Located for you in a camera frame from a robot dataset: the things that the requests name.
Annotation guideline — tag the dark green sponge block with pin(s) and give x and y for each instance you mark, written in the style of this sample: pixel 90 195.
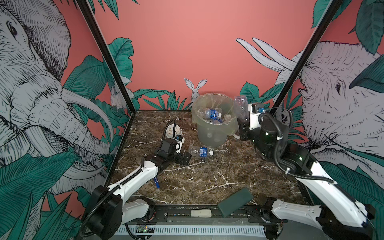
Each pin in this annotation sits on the dark green sponge block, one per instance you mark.
pixel 234 202

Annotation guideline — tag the white slotted cable duct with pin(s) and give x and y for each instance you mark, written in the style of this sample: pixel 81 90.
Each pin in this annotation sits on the white slotted cable duct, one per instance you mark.
pixel 194 230

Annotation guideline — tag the blue marker pen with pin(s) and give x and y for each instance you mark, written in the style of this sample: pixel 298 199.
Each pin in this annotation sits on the blue marker pen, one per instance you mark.
pixel 157 182

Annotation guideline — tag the white remote on rail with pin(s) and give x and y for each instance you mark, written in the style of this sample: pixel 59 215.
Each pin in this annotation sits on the white remote on rail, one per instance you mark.
pixel 201 213

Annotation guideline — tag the Pocari bottle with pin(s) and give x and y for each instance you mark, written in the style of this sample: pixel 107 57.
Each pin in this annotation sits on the Pocari bottle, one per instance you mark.
pixel 201 152

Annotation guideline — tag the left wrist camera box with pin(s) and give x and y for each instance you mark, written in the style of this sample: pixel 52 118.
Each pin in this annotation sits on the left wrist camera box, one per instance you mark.
pixel 168 147

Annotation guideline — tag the green mesh trash bin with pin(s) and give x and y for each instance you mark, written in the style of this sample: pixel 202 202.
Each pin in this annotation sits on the green mesh trash bin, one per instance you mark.
pixel 211 133

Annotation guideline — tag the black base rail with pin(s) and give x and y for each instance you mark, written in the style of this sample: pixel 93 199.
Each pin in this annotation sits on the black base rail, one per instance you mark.
pixel 270 212

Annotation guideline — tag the black enclosure frame post left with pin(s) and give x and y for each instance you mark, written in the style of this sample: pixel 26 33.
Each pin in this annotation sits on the black enclosure frame post left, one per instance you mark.
pixel 88 15

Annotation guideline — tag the Pocari bottle base up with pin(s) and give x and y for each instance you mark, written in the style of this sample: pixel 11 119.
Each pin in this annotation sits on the Pocari bottle base up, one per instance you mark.
pixel 241 107

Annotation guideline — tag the clear bottle white cap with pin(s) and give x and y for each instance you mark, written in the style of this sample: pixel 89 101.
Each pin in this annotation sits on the clear bottle white cap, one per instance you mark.
pixel 211 114

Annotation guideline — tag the black enclosure frame post right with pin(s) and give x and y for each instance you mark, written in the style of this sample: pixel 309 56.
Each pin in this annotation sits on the black enclosure frame post right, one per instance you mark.
pixel 324 22

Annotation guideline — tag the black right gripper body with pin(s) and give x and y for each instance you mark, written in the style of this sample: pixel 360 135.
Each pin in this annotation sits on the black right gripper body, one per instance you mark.
pixel 249 134

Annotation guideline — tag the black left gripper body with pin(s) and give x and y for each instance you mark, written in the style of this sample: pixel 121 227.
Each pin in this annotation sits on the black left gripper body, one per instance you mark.
pixel 178 158

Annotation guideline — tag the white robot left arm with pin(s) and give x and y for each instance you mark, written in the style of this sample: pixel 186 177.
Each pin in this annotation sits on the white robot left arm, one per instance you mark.
pixel 108 207

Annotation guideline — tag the black enclosure frame post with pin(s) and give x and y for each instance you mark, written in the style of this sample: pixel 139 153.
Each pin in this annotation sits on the black enclosure frame post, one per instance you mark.
pixel 324 22
pixel 88 15

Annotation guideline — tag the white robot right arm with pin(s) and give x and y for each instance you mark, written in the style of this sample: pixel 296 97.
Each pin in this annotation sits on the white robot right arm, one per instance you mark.
pixel 340 216

